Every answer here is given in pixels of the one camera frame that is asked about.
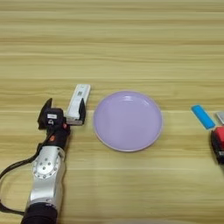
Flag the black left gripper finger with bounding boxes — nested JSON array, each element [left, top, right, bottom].
[[37, 97, 54, 130], [78, 97, 88, 124]]

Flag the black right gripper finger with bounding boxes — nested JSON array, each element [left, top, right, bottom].
[[210, 134, 224, 165]]

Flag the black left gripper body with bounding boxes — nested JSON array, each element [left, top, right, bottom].
[[43, 116, 86, 150]]

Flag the white rectangular plastic device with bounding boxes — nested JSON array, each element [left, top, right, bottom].
[[65, 83, 92, 121]]

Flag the purple round plate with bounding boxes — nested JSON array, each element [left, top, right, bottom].
[[93, 90, 164, 153]]

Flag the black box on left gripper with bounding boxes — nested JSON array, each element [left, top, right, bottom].
[[45, 108, 66, 127]]

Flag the grey square tile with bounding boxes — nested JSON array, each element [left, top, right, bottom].
[[215, 111, 224, 125]]

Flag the blue rectangular block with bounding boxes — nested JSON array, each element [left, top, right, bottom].
[[190, 104, 216, 130]]

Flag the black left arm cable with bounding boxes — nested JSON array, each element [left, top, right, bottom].
[[0, 135, 56, 217]]

